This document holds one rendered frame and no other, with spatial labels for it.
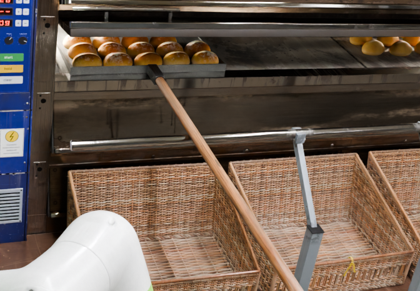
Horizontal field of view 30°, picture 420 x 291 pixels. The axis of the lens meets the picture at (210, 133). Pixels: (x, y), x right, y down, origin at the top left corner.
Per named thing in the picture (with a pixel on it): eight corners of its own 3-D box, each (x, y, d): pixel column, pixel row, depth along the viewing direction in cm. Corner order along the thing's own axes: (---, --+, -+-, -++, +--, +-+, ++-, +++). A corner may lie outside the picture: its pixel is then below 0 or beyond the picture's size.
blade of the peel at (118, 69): (225, 70, 275) (226, 64, 273) (69, 75, 254) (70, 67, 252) (190, 28, 303) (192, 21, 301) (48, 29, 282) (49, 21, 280)
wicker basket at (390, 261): (214, 220, 299) (225, 159, 286) (340, 208, 321) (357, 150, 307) (266, 307, 261) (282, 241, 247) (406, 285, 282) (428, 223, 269)
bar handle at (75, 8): (72, 25, 229) (71, 24, 231) (179, 26, 241) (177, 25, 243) (73, 6, 227) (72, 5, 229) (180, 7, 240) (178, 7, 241)
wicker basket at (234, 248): (60, 233, 278) (65, 168, 265) (208, 221, 298) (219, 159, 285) (87, 330, 239) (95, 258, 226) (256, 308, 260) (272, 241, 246)
